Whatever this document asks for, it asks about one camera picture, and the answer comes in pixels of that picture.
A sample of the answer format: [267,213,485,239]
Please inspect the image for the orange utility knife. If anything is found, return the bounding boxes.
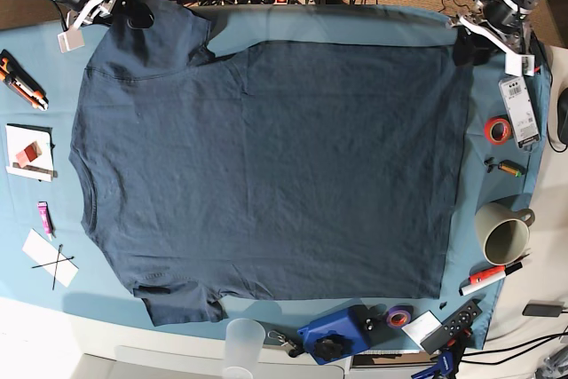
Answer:
[1,49,49,111]

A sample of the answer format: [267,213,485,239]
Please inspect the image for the dark blue T-shirt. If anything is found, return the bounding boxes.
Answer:
[69,0,473,326]

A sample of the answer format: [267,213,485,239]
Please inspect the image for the pink glue tube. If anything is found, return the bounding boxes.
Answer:
[37,201,54,241]

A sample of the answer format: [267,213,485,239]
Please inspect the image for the metal carabiner keyring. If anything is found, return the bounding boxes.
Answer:
[267,329,305,358]

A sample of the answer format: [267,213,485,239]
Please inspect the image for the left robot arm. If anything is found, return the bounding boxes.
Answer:
[449,0,546,76]

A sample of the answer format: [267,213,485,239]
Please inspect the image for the black hairpin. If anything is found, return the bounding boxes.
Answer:
[31,256,75,269]
[51,244,63,291]

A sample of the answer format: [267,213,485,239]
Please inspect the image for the white notepad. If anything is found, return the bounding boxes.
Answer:
[5,125,55,182]

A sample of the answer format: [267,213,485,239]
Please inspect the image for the white paper card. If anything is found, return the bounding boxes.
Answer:
[22,229,79,288]

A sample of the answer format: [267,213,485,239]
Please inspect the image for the red white marker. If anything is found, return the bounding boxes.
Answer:
[459,262,523,296]

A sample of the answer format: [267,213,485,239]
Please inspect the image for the orange green battery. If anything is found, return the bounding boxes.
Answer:
[498,161,525,178]

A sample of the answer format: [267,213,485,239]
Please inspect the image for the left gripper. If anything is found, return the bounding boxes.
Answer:
[447,0,532,67]

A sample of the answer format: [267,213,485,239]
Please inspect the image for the black power adapter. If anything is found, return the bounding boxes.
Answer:
[522,303,567,318]

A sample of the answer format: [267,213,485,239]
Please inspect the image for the black remote control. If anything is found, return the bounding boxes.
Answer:
[421,298,482,354]

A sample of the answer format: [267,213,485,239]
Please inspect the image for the purple tape roll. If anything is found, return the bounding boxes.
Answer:
[384,304,414,329]

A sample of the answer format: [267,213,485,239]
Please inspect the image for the light blue table cloth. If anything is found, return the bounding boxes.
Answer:
[1,6,545,329]

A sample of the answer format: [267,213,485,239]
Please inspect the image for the red tape roll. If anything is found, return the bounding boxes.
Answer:
[484,116,513,146]

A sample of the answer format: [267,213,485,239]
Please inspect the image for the beige ceramic mug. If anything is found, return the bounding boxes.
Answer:
[474,202,535,265]

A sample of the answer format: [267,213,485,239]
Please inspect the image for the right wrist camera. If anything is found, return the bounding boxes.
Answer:
[58,29,84,53]

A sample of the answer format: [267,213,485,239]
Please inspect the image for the translucent plastic cup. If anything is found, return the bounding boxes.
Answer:
[222,319,266,378]

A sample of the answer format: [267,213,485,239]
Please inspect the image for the white sticky note pad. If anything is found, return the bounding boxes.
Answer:
[402,311,441,347]

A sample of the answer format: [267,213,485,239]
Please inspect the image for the small black clip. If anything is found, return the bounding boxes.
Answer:
[484,157,495,173]

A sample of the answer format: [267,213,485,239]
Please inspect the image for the blue plastic fixture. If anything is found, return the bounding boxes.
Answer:
[297,307,371,365]

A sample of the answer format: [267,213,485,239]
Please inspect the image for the red wooden block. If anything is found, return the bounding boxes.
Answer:
[16,141,42,168]

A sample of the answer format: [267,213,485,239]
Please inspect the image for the blue black spring clamp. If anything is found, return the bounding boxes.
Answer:
[411,328,472,379]

